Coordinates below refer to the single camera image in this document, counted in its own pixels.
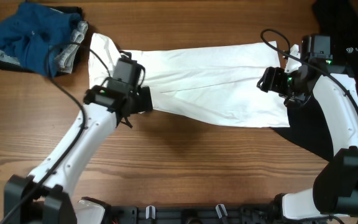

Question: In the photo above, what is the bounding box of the white t-shirt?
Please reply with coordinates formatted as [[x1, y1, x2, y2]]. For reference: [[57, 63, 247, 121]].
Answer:
[[88, 32, 291, 128]]

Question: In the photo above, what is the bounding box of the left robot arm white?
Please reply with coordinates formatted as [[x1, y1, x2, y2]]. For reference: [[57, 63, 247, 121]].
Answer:
[[2, 51, 153, 223]]

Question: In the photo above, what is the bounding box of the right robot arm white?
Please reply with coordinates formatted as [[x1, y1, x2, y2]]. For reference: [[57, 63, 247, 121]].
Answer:
[[257, 34, 358, 222]]

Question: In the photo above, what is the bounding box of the light denim garment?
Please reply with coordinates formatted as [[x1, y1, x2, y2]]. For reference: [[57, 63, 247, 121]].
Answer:
[[0, 21, 89, 73]]

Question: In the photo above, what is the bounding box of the black t-shirt with logo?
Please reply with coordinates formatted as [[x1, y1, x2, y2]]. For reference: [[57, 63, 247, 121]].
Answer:
[[275, 1, 358, 161]]

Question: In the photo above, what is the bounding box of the blue polo shirt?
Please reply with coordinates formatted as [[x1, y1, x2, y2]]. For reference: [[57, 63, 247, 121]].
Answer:
[[0, 1, 83, 78]]

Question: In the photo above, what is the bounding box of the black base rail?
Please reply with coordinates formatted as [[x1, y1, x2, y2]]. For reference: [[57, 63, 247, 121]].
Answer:
[[107, 204, 289, 224]]

